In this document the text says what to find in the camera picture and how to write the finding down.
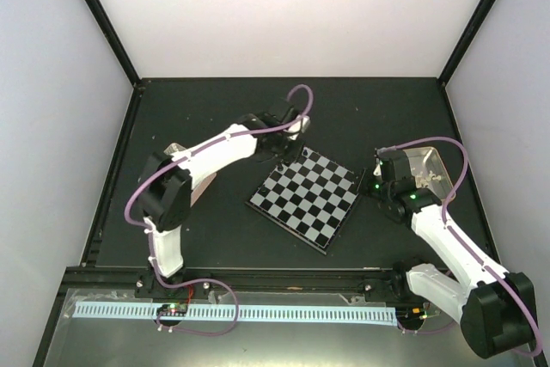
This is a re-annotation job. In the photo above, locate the black aluminium rail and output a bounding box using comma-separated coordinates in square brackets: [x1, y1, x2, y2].
[60, 267, 400, 301]

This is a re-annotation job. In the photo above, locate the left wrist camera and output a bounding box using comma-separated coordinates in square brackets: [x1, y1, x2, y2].
[286, 116, 310, 140]

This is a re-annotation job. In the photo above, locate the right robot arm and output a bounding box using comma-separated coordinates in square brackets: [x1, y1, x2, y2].
[359, 148, 542, 358]

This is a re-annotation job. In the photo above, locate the right black frame post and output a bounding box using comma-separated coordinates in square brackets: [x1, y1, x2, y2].
[437, 0, 497, 87]

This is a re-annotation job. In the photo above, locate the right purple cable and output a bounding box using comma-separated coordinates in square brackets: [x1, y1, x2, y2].
[376, 137, 541, 358]

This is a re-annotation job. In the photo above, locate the black and white chessboard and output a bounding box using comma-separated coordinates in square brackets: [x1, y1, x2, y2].
[246, 147, 358, 254]

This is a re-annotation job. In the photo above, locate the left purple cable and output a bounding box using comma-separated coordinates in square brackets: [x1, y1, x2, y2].
[124, 83, 313, 337]

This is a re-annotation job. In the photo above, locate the small circuit board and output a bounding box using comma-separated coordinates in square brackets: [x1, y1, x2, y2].
[156, 303, 188, 317]

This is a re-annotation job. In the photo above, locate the black frame post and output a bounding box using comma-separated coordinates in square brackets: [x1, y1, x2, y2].
[437, 0, 497, 87]
[84, 0, 140, 86]

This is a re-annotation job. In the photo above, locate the light blue slotted cable duct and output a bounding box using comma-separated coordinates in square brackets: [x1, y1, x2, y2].
[72, 302, 398, 327]

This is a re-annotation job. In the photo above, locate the purple cable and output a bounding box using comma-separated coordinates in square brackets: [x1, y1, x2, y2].
[376, 137, 541, 358]
[124, 83, 313, 337]

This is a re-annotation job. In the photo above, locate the left black frame post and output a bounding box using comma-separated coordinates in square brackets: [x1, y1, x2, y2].
[84, 0, 140, 86]

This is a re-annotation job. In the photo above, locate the white chess pieces pile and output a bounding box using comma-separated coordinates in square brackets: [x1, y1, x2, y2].
[412, 168, 447, 189]

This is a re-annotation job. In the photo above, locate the orange metal tin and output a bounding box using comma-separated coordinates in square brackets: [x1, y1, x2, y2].
[376, 146, 455, 209]

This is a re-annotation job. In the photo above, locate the pink metal tin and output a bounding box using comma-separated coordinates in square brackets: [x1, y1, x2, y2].
[164, 143, 217, 206]

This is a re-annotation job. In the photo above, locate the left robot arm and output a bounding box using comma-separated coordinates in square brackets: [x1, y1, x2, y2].
[125, 99, 313, 297]

